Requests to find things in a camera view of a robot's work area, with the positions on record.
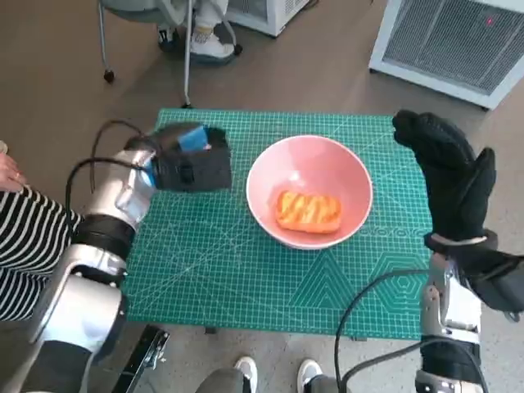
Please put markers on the pink bowl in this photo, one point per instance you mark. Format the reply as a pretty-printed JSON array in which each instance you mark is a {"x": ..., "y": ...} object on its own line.
[{"x": 311, "y": 172}]

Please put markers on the grey office chair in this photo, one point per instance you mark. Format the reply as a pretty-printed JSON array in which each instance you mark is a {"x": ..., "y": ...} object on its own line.
[{"x": 186, "y": 73}]

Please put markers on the green cutting mat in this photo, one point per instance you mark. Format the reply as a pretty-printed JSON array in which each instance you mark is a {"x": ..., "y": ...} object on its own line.
[{"x": 213, "y": 254}]

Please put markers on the black metal bar stand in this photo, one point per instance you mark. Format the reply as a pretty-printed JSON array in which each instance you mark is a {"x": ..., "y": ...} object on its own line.
[{"x": 143, "y": 356}]

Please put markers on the small white mesh cabinet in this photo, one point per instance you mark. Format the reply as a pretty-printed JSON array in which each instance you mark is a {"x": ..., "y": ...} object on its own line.
[{"x": 266, "y": 16}]

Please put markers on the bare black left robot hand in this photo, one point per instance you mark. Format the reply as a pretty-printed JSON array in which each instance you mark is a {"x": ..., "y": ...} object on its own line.
[{"x": 194, "y": 137}]

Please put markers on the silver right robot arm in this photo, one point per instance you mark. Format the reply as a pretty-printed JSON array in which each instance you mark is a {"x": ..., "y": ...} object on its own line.
[{"x": 446, "y": 360}]

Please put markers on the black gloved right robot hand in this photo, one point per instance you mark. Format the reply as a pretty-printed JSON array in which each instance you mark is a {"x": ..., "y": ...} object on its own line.
[{"x": 454, "y": 184}]

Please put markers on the large white mesh cabinet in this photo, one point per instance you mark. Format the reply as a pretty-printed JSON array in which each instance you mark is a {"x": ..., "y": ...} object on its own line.
[{"x": 450, "y": 45}]

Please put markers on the rectangular braided toy bread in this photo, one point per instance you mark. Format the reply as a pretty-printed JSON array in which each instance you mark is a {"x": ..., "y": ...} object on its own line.
[{"x": 309, "y": 210}]

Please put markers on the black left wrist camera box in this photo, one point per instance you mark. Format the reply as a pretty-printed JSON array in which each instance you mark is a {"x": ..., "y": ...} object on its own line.
[{"x": 196, "y": 172}]

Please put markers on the seated person in white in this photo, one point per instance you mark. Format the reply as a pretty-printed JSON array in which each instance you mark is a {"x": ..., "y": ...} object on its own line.
[{"x": 209, "y": 45}]

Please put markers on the person's hand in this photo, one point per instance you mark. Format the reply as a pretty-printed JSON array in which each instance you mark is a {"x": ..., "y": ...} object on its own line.
[{"x": 10, "y": 172}]

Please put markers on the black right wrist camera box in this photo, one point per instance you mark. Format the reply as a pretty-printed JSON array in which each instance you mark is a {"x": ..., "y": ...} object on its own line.
[{"x": 499, "y": 278}]

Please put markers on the person in striped clothing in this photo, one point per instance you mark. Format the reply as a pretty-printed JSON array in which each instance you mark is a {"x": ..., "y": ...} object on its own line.
[{"x": 32, "y": 237}]

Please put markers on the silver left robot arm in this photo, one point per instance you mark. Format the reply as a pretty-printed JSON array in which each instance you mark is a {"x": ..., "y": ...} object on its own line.
[{"x": 94, "y": 286}]

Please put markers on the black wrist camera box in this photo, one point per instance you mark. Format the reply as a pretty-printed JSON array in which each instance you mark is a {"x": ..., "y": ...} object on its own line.
[
  {"x": 196, "y": 172},
  {"x": 499, "y": 278}
]

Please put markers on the black table bracket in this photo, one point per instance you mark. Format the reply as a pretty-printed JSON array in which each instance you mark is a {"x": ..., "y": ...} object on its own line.
[
  {"x": 210, "y": 331},
  {"x": 359, "y": 338}
]

